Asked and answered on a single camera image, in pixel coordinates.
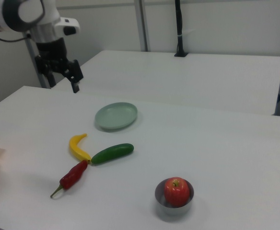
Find upright grey partition post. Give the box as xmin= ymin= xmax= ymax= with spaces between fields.
xmin=134 ymin=0 xmax=152 ymax=52

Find red chili pepper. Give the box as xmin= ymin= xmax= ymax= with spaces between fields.
xmin=50 ymin=160 xmax=89 ymax=199

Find yellow banana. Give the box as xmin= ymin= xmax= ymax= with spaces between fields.
xmin=68 ymin=133 xmax=92 ymax=161

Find white neighbouring table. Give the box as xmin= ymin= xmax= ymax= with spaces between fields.
xmin=51 ymin=49 xmax=280 ymax=116

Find black camera pole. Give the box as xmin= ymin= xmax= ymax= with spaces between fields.
xmin=174 ymin=0 xmax=189 ymax=58

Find black arm cable with connector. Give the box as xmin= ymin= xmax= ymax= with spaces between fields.
xmin=0 ymin=26 xmax=32 ymax=43

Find small grey bowl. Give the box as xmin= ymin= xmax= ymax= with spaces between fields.
xmin=154 ymin=178 xmax=195 ymax=215

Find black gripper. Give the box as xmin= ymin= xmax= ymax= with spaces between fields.
xmin=34 ymin=37 xmax=84 ymax=93

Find slanted grey partition post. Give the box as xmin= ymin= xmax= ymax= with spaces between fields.
xmin=23 ymin=33 xmax=52 ymax=90

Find red apple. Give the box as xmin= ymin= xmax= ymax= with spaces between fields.
xmin=163 ymin=176 xmax=190 ymax=208

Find pale green plate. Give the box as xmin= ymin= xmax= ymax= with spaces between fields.
xmin=94 ymin=102 xmax=138 ymax=131

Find green cucumber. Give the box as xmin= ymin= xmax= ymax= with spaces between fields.
xmin=91 ymin=143 xmax=134 ymax=165

